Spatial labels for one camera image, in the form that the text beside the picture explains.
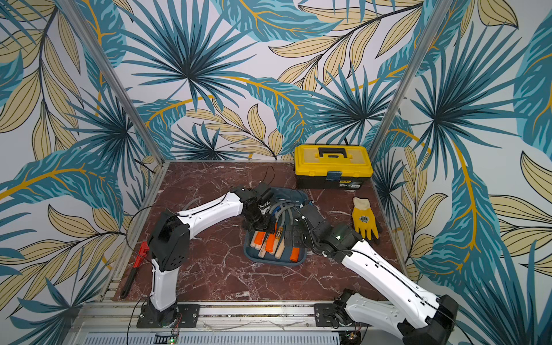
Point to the left aluminium corner post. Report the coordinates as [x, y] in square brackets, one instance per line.
[85, 32]

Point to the red pipe wrench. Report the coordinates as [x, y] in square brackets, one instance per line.
[141, 257]

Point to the front aluminium rail frame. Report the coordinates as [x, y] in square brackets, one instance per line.
[219, 316]

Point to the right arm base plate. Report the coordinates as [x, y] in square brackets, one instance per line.
[333, 315]

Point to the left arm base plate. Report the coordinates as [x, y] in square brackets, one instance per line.
[168, 317]

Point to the wooden sickle labelled handle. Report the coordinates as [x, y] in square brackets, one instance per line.
[300, 241]

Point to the teal plastic tray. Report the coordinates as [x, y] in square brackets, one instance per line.
[279, 194]

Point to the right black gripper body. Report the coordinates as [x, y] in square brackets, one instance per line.
[302, 216]

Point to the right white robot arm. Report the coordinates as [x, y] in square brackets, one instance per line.
[388, 280]

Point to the wooden handle sickle plain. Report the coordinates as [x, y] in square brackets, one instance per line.
[286, 236]

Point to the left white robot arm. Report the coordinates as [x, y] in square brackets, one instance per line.
[169, 243]

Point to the right aluminium corner post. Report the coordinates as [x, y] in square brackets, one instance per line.
[430, 31]

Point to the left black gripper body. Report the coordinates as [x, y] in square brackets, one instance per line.
[259, 221]

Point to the wooden sickle yellow label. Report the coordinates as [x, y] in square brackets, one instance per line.
[262, 253]

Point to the yellow work glove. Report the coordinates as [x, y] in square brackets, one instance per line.
[364, 219]

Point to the yellow black toolbox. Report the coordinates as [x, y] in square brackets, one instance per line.
[332, 167]

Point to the aluminium corner post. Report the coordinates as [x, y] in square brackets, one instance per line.
[85, 32]
[430, 31]

